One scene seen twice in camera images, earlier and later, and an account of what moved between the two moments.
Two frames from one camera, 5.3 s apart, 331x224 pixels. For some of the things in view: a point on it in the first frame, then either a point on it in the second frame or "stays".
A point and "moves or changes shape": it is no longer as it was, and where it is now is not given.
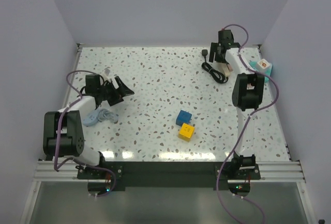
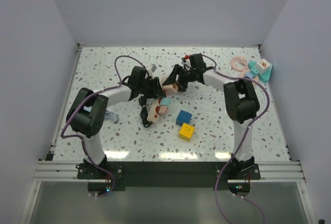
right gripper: (214, 47) to (182, 86)
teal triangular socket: (253, 64) stays
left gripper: (122, 90) to (156, 90)
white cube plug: (262, 65) stays
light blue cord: (104, 114) stays
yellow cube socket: (186, 132) stays
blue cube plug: (183, 117) stays
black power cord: (214, 73) moves or changes shape
